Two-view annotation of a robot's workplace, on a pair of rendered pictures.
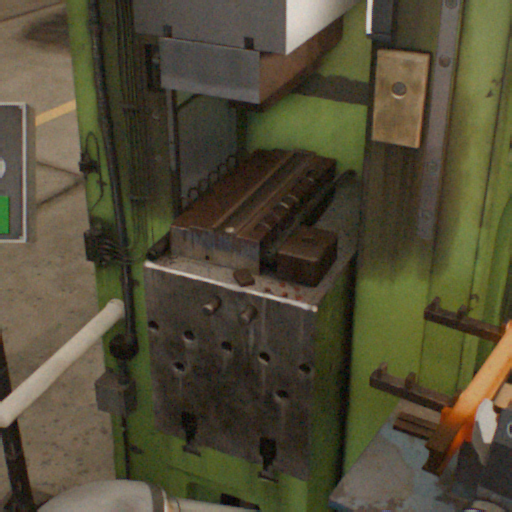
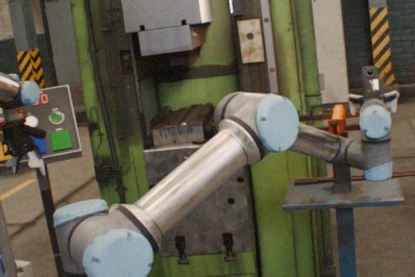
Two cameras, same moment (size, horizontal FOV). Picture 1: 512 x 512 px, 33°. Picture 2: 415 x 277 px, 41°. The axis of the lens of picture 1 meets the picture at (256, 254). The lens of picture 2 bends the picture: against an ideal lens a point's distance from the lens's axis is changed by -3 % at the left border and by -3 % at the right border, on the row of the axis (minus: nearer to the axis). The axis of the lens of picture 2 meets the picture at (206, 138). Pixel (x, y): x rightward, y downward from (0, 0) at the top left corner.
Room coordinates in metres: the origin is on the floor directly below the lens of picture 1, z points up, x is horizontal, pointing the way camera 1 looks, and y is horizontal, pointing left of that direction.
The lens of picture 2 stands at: (-0.63, 0.62, 1.39)
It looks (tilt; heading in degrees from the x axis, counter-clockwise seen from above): 12 degrees down; 343
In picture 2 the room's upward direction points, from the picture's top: 7 degrees counter-clockwise
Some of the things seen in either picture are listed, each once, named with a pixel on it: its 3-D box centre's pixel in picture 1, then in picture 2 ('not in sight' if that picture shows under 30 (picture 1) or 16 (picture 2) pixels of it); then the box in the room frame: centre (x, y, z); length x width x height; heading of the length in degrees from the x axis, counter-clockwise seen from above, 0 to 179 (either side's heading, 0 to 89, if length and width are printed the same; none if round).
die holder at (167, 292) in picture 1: (281, 306); (207, 181); (1.67, -0.06, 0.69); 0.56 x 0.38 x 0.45; 155
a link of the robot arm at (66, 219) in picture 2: not in sight; (85, 233); (0.51, 0.56, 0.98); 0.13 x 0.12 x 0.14; 14
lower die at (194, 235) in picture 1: (258, 201); (185, 122); (1.68, 0.00, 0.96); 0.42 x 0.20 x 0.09; 155
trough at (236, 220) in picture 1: (268, 189); (190, 113); (1.67, -0.03, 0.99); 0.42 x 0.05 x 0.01; 155
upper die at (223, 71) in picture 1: (258, 38); (174, 38); (1.68, 0.00, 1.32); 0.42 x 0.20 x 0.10; 155
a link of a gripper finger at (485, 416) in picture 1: (484, 435); (353, 105); (0.81, -0.28, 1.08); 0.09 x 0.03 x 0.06; 3
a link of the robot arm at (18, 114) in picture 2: not in sight; (15, 114); (1.35, 0.67, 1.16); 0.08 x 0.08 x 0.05
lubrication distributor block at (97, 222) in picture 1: (98, 246); (102, 172); (1.76, 0.37, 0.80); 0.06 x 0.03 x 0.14; 65
